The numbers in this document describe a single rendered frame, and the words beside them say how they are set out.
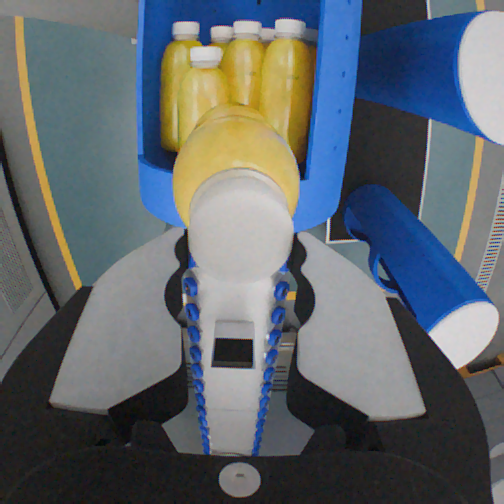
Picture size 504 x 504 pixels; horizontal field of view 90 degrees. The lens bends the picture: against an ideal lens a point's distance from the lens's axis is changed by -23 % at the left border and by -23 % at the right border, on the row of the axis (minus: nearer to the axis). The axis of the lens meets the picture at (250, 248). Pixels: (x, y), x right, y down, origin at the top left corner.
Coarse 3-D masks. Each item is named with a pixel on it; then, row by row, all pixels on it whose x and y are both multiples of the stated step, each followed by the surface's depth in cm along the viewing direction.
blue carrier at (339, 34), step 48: (144, 0) 30; (192, 0) 40; (240, 0) 43; (288, 0) 42; (336, 0) 24; (144, 48) 35; (336, 48) 27; (144, 96) 38; (336, 96) 30; (144, 144) 41; (336, 144) 34; (144, 192) 38; (336, 192) 39
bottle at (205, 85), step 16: (192, 64) 35; (208, 64) 35; (192, 80) 35; (208, 80) 35; (224, 80) 36; (192, 96) 36; (208, 96) 36; (224, 96) 37; (192, 112) 37; (192, 128) 38
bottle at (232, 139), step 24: (216, 120) 16; (240, 120) 15; (264, 120) 19; (192, 144) 15; (216, 144) 14; (240, 144) 13; (264, 144) 14; (192, 168) 14; (216, 168) 13; (240, 168) 12; (264, 168) 13; (288, 168) 14; (192, 192) 14; (288, 192) 14
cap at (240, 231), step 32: (224, 192) 11; (256, 192) 11; (192, 224) 11; (224, 224) 11; (256, 224) 11; (288, 224) 11; (192, 256) 12; (224, 256) 12; (256, 256) 12; (288, 256) 12
